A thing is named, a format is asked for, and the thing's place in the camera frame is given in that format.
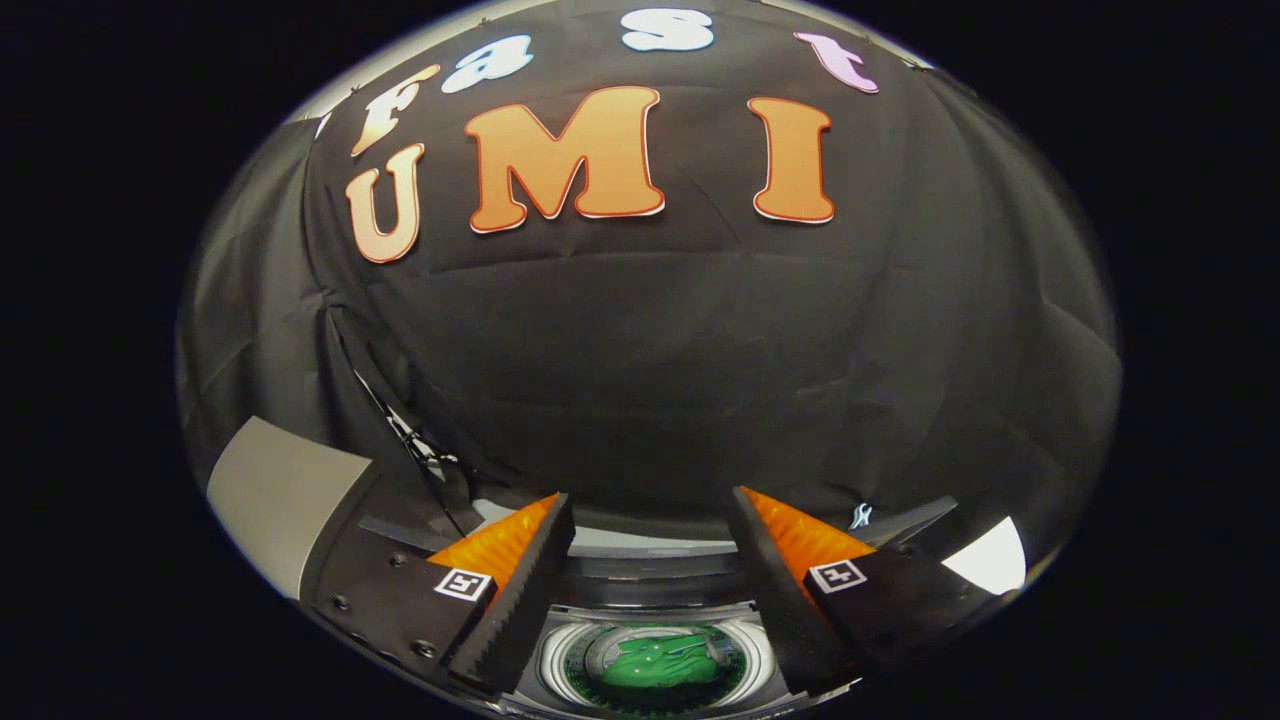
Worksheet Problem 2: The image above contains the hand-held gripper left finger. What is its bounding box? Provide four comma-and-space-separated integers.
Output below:
304, 493, 579, 698

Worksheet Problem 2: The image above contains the grey washing machine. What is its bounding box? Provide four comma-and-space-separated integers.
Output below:
498, 598, 863, 720

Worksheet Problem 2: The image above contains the thin black cable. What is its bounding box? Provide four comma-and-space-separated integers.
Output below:
349, 369, 467, 538

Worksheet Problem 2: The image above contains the white paper sheet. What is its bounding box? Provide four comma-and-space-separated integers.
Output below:
941, 516, 1029, 597

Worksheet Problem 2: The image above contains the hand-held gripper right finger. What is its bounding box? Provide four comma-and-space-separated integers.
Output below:
729, 486, 1007, 698

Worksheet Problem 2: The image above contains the black backdrop cloth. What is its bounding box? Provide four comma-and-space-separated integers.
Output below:
177, 0, 1123, 561

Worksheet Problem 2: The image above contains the grey flat board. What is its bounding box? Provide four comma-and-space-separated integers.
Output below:
206, 416, 374, 602

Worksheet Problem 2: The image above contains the green polo shirt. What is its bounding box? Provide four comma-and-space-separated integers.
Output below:
597, 631, 724, 690

